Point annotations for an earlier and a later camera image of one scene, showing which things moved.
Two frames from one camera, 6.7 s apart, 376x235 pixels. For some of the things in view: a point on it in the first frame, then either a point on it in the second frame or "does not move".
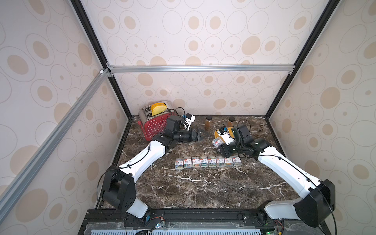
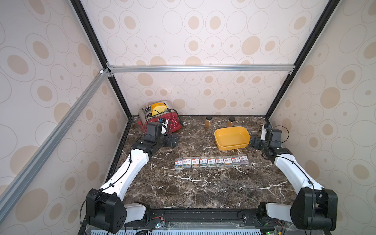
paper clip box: (212, 161) does not move
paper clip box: (179, 163) does not move
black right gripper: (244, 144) to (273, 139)
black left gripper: (196, 136) to (169, 141)
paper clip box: (217, 142) to (244, 159)
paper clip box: (196, 162) does not move
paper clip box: (187, 162) does not move
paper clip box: (220, 162) does not move
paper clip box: (228, 162) does not move
